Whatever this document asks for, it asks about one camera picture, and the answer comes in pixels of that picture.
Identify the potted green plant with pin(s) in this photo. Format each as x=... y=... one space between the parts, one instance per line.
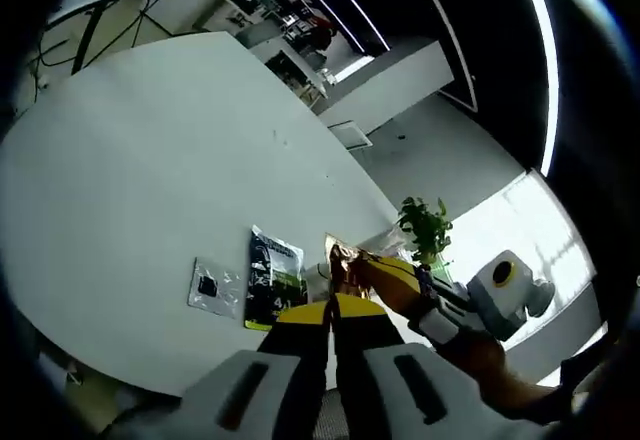
x=425 y=230

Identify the clear skincare sachet dark label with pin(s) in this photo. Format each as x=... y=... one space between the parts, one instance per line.
x=220 y=290

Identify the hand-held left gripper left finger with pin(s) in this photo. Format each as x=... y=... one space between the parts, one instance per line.
x=250 y=390

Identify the person's right hand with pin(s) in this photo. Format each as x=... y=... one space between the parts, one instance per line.
x=480 y=360

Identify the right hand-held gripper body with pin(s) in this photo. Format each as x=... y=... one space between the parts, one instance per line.
x=505 y=300

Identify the pale office desk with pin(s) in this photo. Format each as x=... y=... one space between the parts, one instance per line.
x=300 y=70

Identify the ceiling light strip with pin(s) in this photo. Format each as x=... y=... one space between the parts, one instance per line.
x=552 y=90

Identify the green black skincare sachet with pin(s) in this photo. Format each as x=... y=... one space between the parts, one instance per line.
x=272 y=270

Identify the gold skincare sachet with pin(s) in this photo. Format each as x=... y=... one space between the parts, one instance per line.
x=345 y=265

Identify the white office chair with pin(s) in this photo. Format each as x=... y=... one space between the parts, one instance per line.
x=350 y=135

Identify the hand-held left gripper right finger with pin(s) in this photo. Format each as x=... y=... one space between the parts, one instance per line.
x=390 y=390

